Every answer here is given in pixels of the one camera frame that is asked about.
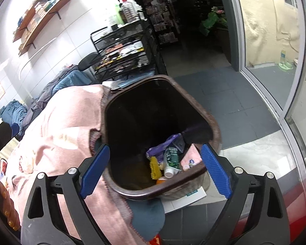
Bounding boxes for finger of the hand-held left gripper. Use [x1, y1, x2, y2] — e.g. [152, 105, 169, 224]
[0, 122, 19, 157]

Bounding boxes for blue-grey bed cushion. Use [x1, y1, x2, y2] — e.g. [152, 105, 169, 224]
[129, 199, 166, 240]

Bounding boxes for black mesh cart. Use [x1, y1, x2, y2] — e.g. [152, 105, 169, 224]
[90, 19, 166, 78]

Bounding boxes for brown trash bin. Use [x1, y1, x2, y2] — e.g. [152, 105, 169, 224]
[101, 75, 222, 201]

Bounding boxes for blue massage bed cover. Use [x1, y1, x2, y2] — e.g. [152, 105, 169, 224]
[52, 70, 90, 95]

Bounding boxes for purple plastic bag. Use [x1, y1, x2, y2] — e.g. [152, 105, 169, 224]
[146, 133, 186, 159]

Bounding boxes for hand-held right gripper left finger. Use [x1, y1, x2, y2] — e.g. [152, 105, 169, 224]
[20, 144, 111, 245]

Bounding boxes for orange patterned cloth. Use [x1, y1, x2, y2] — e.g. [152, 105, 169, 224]
[0, 177, 21, 233]

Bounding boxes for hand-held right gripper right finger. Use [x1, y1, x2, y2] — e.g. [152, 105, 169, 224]
[197, 143, 291, 245]

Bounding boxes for green potted plant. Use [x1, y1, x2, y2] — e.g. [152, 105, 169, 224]
[199, 6, 228, 36]

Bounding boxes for pink snack packet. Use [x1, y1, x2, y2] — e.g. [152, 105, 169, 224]
[181, 143, 203, 171]

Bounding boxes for white curved rod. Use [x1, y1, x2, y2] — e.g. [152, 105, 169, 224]
[19, 37, 58, 79]

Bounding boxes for pile of cart packets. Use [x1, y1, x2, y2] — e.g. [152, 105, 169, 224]
[95, 43, 147, 73]

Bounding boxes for green pet bowl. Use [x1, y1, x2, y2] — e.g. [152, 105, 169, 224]
[279, 61, 295, 71]

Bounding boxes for blue paper sheets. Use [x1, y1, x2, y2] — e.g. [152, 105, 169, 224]
[102, 78, 156, 90]

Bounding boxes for blue cloth pile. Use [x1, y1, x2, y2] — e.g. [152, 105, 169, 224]
[0, 100, 27, 130]

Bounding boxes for pink dotted blanket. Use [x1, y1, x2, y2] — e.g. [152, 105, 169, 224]
[5, 84, 150, 243]

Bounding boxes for yellow sponge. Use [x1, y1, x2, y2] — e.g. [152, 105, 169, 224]
[149, 156, 162, 180]

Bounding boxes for green pump bottle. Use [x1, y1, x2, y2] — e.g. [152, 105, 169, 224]
[114, 2, 121, 25]

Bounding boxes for green tube with white cap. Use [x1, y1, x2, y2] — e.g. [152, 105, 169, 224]
[164, 145, 183, 178]

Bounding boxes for white paper box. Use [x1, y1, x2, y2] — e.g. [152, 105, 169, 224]
[161, 185, 207, 213]

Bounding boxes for dark display rack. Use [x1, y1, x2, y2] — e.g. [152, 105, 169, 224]
[144, 0, 180, 44]

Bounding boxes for grey framed glass door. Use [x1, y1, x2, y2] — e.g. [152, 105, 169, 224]
[217, 0, 306, 174]

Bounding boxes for clear bottle with red cap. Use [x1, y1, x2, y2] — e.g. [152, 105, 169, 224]
[122, 0, 139, 23]

